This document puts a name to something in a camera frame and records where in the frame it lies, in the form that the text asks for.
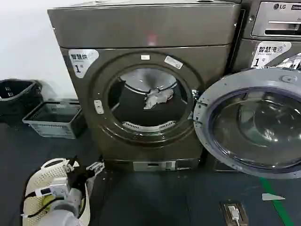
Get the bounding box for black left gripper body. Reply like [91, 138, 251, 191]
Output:
[66, 164, 94, 189]

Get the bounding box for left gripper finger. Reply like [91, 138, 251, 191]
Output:
[63, 155, 80, 174]
[85, 161, 105, 178]

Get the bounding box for cream perforated laundry basket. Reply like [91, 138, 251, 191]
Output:
[22, 158, 91, 226]

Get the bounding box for grey slotted plastic basket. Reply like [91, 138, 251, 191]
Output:
[22, 101, 83, 140]

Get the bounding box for black plastic basket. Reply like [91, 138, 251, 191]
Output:
[0, 79, 45, 119]

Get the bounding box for white grey crumpled clothes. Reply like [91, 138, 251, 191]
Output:
[143, 88, 175, 110]

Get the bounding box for round glass dryer door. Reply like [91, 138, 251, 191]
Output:
[191, 69, 301, 180]

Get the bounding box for metal floor socket box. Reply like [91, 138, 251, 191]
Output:
[219, 200, 246, 226]

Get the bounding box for grey dryer with round opening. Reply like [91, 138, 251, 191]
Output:
[47, 0, 243, 173]

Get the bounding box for white floor sticker scrap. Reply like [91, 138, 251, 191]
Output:
[261, 193, 286, 202]

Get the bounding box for green floor tape strip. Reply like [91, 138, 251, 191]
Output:
[259, 176, 295, 226]

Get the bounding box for grey machine with silver panel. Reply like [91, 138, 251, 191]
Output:
[206, 0, 301, 174]

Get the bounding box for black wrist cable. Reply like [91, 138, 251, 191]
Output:
[21, 189, 62, 218]

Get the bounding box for white plug with cable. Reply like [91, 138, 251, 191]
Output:
[226, 204, 241, 226]

